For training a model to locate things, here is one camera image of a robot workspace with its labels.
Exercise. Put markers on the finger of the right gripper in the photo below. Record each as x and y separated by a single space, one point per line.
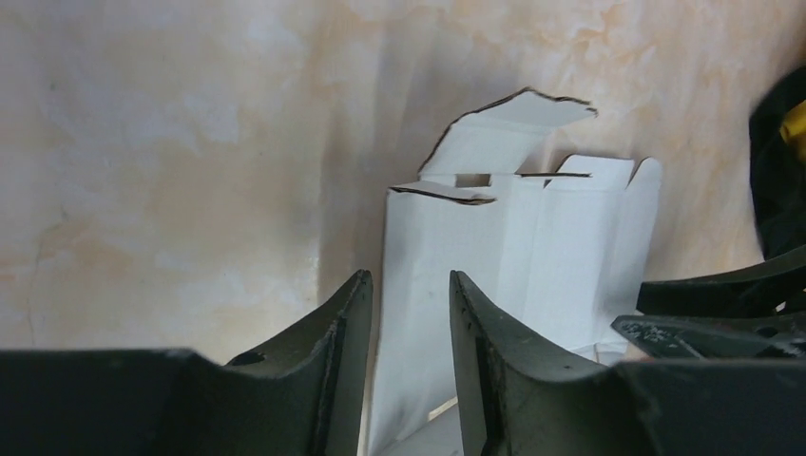
753 291
779 336

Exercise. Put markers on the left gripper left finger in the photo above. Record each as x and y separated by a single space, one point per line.
299 393

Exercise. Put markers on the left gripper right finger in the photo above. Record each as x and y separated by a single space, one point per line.
521 394

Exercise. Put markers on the white cardboard box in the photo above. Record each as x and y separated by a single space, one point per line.
563 252

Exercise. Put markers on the black garment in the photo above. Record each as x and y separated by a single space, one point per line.
777 177

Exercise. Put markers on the yellow garment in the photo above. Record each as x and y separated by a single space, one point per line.
793 130

